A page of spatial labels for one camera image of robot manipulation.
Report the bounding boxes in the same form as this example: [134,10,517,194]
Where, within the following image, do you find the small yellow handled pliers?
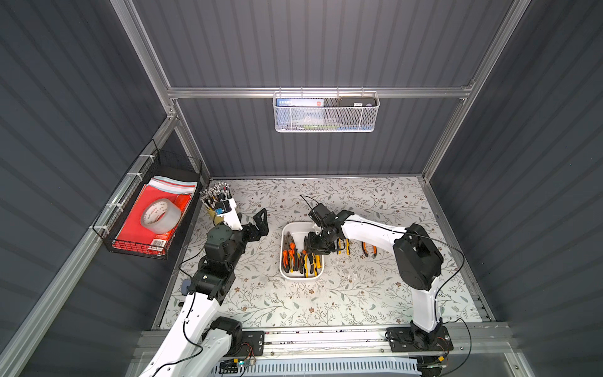
[336,239,351,255]

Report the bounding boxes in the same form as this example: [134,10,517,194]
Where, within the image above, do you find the white plastic storage box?
[280,222,324,282]

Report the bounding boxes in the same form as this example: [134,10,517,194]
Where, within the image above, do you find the orange handled cutting pliers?
[361,242,378,258]

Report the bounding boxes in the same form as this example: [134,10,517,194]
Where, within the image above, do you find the large yellow black pliers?
[300,250,322,278]

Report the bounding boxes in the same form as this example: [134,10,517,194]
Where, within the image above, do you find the orange long nose pliers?
[281,232,298,273]

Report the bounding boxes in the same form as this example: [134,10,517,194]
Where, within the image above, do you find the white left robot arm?
[141,208,269,376]

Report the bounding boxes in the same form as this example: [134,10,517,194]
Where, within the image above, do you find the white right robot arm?
[304,204,444,350]

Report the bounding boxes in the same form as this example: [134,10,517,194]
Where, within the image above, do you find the blue box in basket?
[275,98,325,108]

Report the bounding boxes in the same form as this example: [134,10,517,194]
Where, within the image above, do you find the yellow pen holder cup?
[207,208,224,226]

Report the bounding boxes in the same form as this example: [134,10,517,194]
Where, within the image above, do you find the bundle of pens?
[200,182,232,210]

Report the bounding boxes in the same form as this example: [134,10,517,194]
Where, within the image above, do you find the floral table mat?
[159,177,484,330]

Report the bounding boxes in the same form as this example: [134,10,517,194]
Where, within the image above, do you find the clear tape roll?
[140,199,182,234]

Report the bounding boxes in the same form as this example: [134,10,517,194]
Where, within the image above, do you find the red paper packet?
[111,176,197,257]

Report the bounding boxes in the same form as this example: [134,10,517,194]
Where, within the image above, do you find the small circuit board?
[218,358,256,376]

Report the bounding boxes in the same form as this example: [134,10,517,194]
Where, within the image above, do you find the black device in basket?
[337,96,378,108]

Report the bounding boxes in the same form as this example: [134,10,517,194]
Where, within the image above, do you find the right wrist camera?
[309,203,335,229]

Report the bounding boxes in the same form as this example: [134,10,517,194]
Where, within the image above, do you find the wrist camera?
[309,203,335,229]
[215,198,243,231]

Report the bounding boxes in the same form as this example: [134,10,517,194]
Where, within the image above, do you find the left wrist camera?
[215,198,243,231]

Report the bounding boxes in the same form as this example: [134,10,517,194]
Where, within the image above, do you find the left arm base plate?
[226,331,265,358]

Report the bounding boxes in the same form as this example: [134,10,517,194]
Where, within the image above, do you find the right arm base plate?
[385,325,454,353]

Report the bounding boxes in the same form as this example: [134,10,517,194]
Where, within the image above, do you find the white ventilated cable duct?
[209,357,422,376]

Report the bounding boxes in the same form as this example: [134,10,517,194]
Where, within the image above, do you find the white mesh wall basket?
[273,94,381,133]

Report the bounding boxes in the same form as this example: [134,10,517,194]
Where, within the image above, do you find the aluminium front rail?
[136,321,514,363]

